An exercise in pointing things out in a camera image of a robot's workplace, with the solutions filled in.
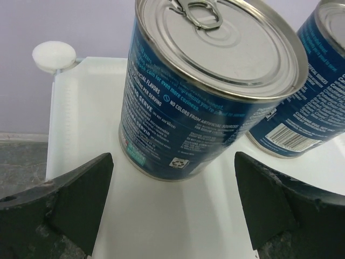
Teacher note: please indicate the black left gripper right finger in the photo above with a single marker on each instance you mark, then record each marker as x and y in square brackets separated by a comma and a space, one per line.
[285, 217]

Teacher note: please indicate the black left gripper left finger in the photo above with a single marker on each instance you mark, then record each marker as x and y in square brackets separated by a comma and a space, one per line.
[41, 221]

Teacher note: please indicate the blue soup can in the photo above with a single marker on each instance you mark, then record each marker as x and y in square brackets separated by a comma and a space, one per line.
[200, 75]
[315, 114]

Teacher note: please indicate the white plastic cube cabinet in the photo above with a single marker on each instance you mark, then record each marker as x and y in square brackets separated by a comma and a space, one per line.
[143, 217]

